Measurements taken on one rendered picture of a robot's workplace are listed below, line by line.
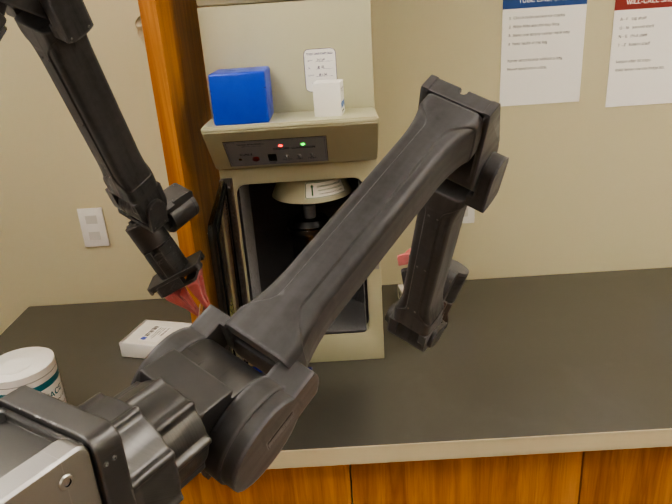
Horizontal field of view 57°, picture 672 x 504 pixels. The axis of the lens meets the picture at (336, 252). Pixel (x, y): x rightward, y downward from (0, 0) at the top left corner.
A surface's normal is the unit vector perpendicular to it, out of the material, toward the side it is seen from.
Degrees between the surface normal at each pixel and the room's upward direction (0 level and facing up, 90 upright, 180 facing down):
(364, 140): 135
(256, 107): 90
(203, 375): 22
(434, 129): 34
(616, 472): 90
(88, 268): 90
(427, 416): 0
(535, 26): 90
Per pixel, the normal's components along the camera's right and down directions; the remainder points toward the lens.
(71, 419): -0.07, -0.93
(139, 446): 0.56, -0.55
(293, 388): -0.02, -0.55
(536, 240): 0.01, 0.37
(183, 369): 0.25, -0.81
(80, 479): 0.85, 0.15
